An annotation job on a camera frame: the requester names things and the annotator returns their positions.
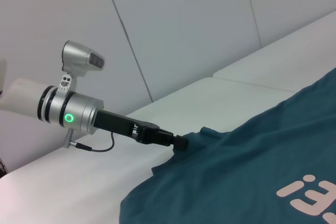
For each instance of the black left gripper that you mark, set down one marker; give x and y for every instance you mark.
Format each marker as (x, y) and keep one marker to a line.
(118, 124)

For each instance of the teal FREE print T-shirt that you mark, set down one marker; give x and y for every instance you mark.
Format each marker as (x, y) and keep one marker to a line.
(236, 169)

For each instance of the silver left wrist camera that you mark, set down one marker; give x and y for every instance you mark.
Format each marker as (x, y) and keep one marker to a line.
(76, 56)

